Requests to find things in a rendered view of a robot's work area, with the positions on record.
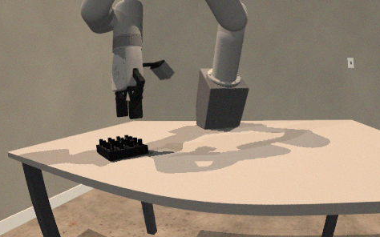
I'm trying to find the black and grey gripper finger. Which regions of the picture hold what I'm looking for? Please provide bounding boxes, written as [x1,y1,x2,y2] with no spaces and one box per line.
[115,90,128,117]
[127,68,145,119]

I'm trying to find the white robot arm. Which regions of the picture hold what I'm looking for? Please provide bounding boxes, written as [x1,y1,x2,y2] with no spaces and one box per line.
[80,0,248,86]

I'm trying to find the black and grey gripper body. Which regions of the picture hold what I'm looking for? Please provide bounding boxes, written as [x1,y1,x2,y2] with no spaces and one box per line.
[111,45,144,92]

